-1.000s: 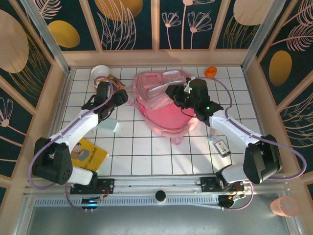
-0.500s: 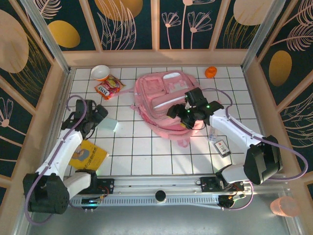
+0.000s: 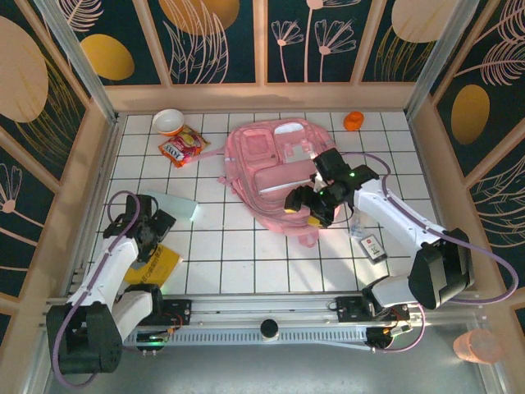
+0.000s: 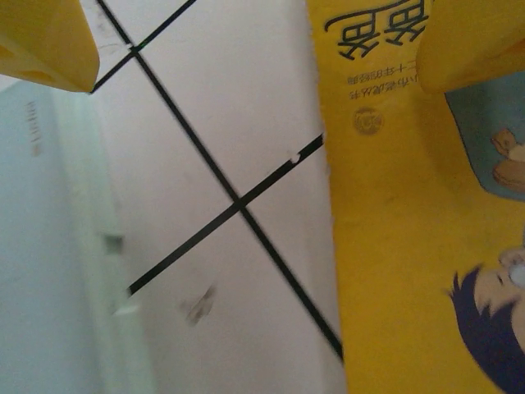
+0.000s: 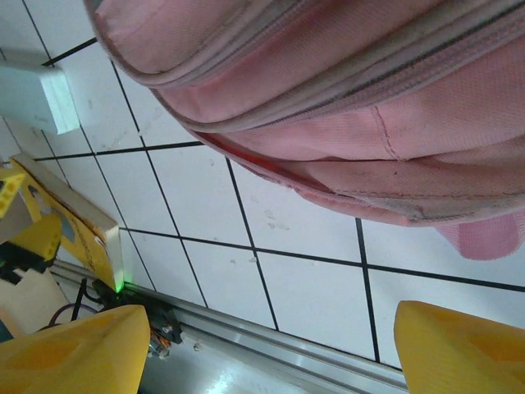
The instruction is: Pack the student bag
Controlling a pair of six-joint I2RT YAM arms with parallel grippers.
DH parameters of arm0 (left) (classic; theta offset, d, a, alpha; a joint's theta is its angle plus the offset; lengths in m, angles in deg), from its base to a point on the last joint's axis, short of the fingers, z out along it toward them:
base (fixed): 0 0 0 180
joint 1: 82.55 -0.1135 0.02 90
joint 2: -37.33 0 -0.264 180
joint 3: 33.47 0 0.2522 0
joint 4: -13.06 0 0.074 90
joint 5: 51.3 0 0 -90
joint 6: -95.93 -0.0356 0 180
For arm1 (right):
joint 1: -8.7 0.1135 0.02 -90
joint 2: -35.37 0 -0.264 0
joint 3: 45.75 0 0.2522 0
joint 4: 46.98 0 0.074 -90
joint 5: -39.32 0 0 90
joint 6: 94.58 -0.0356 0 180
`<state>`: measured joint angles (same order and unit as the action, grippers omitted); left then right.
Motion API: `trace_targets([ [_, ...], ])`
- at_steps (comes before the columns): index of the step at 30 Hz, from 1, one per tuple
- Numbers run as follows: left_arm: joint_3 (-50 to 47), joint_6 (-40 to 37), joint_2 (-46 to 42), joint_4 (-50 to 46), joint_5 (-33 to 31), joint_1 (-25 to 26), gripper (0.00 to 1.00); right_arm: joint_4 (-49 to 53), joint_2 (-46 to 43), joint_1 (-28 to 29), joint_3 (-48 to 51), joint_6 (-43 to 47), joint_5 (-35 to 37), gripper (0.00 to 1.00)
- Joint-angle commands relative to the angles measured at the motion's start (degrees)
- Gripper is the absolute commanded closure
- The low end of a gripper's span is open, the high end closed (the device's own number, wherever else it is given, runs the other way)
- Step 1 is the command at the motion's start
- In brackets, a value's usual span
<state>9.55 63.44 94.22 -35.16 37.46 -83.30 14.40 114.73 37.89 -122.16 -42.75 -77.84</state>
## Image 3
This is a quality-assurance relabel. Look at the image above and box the aluminium frame post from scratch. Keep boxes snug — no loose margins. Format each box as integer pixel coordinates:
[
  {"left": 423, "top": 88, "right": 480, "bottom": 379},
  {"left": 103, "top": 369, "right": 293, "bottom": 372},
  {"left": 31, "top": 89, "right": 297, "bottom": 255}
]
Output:
[
  {"left": 32, "top": 0, "right": 121, "bottom": 126},
  {"left": 404, "top": 0, "right": 485, "bottom": 118}
]

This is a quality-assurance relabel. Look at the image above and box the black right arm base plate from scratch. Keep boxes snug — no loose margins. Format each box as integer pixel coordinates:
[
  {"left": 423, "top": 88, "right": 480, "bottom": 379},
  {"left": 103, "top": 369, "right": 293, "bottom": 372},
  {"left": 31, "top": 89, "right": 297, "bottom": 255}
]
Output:
[{"left": 327, "top": 295, "right": 411, "bottom": 323}]

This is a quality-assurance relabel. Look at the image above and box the red snack packet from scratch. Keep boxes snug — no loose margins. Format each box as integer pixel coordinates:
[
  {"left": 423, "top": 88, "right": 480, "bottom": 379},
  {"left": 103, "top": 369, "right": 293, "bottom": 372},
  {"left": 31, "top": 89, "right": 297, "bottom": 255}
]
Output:
[{"left": 158, "top": 125, "right": 211, "bottom": 168}]

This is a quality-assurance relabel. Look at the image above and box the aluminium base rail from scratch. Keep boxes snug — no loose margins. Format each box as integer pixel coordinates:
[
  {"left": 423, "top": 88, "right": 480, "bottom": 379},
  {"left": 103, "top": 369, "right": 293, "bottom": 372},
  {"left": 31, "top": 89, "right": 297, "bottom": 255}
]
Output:
[{"left": 40, "top": 291, "right": 489, "bottom": 328}]

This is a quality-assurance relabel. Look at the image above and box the yellow packet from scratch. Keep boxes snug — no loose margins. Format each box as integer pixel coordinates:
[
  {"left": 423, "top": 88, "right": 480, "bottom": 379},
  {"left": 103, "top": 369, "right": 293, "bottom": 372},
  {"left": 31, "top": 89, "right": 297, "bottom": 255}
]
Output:
[{"left": 123, "top": 242, "right": 182, "bottom": 285}]

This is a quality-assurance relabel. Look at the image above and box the black framed id card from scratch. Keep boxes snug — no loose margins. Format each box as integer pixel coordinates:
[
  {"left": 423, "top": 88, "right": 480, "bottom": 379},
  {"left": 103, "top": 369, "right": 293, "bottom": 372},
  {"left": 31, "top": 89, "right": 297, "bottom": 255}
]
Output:
[{"left": 359, "top": 236, "right": 389, "bottom": 263}]

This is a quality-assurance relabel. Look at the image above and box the black round knob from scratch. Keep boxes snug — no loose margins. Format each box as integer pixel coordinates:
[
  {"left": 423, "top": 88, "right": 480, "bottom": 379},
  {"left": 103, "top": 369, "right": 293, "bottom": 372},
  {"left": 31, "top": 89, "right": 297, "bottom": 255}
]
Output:
[{"left": 259, "top": 318, "right": 280, "bottom": 342}]

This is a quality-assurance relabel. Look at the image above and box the slotted grey cable duct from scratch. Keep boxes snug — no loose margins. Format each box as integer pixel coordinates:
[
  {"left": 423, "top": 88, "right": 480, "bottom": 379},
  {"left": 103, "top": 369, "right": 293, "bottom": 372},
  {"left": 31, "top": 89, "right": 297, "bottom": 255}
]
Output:
[{"left": 122, "top": 328, "right": 370, "bottom": 350}]

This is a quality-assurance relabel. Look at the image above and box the clear plastic pen pack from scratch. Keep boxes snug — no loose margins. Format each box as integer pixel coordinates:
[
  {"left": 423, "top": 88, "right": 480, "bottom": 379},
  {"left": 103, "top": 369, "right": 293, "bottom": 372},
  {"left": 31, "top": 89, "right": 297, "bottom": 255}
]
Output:
[{"left": 348, "top": 208, "right": 368, "bottom": 239}]

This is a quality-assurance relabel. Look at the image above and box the pink plastic cup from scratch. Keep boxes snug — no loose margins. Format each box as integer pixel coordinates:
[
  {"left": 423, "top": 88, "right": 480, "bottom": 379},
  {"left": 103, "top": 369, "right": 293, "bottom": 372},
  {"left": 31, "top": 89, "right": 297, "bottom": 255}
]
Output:
[{"left": 453, "top": 328, "right": 504, "bottom": 364}]

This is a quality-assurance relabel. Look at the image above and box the white bowl orange rim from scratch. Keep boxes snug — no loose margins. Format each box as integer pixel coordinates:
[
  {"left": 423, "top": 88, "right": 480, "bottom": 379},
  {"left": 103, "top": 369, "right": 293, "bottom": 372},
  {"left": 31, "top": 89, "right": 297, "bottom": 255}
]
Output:
[{"left": 152, "top": 108, "right": 185, "bottom": 137}]

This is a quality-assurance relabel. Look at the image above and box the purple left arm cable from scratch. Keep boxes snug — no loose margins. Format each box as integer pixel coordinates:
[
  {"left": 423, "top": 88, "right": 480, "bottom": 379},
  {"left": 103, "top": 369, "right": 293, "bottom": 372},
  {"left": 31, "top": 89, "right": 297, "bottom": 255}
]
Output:
[{"left": 51, "top": 190, "right": 143, "bottom": 389}]

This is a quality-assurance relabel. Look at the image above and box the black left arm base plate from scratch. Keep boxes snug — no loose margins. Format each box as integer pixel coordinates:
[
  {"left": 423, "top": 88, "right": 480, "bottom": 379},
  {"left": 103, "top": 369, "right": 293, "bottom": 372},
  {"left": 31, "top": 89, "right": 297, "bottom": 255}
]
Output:
[{"left": 117, "top": 298, "right": 193, "bottom": 328}]

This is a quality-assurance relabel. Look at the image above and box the pink backpack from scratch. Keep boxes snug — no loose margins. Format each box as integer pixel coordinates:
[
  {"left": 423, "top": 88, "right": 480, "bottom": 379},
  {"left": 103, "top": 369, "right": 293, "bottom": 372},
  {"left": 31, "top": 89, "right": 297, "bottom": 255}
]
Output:
[{"left": 186, "top": 117, "right": 341, "bottom": 248}]

